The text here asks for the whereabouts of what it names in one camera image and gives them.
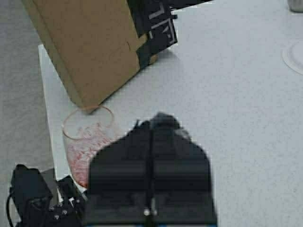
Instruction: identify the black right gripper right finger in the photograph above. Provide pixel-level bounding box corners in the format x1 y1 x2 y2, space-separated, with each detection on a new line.
151 112 217 225

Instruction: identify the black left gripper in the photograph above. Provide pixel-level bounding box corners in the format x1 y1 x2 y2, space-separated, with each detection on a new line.
6 164 86 227

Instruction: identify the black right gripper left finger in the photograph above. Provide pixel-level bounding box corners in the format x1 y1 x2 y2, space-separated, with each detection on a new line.
83 121 152 225

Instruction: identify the wine glass with red residue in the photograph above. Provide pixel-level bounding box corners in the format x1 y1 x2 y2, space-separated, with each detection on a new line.
62 105 122 189

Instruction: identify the tall brown cardboard box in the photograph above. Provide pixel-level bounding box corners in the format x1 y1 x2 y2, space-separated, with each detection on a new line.
23 0 200 113

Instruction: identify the white round table grommet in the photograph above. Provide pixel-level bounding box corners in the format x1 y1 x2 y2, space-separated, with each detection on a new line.
282 41 303 75

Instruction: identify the grey metal mug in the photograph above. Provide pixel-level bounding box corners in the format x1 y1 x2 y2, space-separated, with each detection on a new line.
287 0 303 13

